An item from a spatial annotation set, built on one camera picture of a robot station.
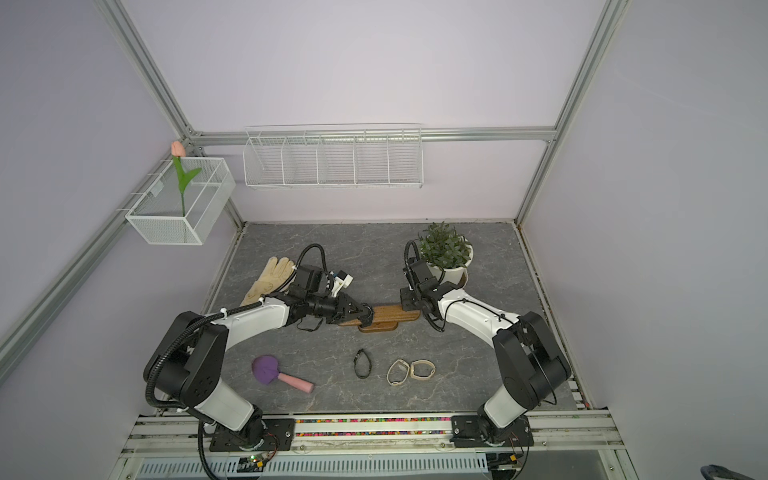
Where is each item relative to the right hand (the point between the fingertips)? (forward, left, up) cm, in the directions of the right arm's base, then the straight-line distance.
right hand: (409, 293), depth 91 cm
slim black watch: (-20, +16, -5) cm, 26 cm away
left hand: (-9, +13, +4) cm, 16 cm away
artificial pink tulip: (+23, +65, +27) cm, 74 cm away
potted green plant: (+11, -11, +9) cm, 18 cm away
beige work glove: (+12, +47, -7) cm, 49 cm away
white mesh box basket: (+11, +69, +23) cm, 73 cm away
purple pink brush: (-21, +41, -6) cm, 46 cm away
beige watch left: (-21, +4, -8) cm, 23 cm away
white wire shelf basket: (+40, +24, +23) cm, 52 cm away
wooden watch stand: (-8, +7, 0) cm, 11 cm away
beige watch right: (-21, -3, -8) cm, 22 cm away
